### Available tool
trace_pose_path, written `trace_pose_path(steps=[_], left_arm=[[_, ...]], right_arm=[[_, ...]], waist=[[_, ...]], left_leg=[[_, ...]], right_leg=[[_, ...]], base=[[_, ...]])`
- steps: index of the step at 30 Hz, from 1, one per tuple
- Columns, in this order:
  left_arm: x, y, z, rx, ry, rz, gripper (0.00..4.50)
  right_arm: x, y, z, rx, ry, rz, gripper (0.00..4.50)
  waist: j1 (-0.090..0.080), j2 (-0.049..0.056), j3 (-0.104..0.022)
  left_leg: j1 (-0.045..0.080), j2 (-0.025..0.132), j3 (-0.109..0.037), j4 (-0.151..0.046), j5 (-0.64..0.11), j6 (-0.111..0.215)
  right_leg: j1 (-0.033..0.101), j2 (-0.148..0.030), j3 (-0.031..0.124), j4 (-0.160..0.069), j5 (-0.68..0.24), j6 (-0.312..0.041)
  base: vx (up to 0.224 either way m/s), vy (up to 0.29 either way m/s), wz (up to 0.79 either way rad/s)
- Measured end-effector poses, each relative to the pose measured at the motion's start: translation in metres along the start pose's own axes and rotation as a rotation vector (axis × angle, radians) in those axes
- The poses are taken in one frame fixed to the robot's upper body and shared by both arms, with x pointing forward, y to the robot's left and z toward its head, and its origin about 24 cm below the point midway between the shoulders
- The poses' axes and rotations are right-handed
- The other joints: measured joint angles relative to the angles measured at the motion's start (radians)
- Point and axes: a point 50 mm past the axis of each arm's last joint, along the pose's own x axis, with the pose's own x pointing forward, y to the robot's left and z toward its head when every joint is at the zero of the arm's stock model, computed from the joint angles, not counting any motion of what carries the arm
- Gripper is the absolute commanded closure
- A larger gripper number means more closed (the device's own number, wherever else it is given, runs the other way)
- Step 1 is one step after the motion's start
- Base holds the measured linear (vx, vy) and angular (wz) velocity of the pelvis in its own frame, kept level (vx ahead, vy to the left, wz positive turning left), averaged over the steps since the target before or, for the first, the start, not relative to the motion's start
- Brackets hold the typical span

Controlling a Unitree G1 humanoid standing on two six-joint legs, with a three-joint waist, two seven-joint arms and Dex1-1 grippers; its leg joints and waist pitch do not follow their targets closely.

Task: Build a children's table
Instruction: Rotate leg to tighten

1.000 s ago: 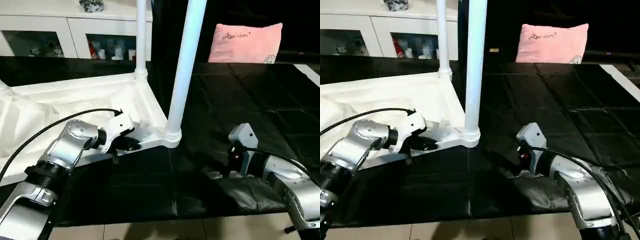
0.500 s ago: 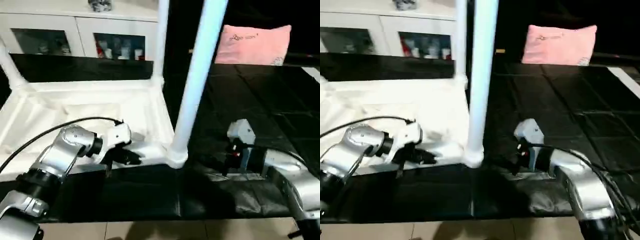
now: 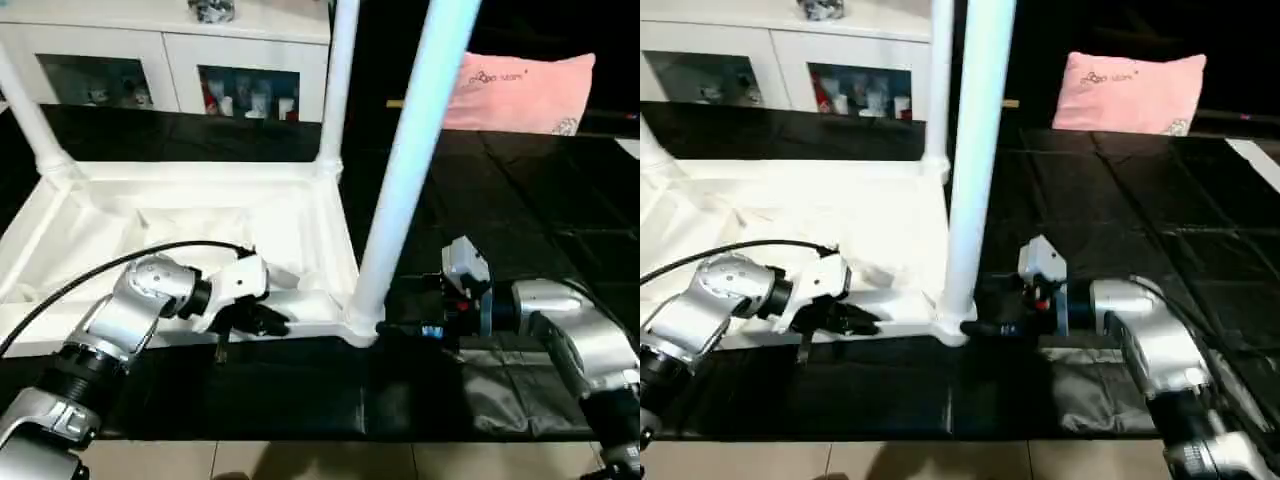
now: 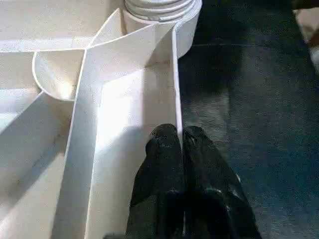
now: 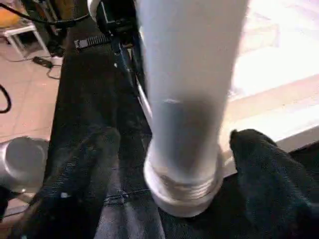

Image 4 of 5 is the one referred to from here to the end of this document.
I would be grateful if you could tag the white plastic table top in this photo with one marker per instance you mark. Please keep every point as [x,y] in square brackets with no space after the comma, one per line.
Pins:
[74,112]

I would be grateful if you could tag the white plastic table leg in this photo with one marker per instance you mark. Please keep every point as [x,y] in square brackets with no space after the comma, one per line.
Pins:
[159,8]

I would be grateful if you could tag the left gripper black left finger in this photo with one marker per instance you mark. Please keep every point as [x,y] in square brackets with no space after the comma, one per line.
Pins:
[159,186]

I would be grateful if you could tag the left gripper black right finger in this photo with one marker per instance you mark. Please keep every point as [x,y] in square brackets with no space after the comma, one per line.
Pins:
[216,194]

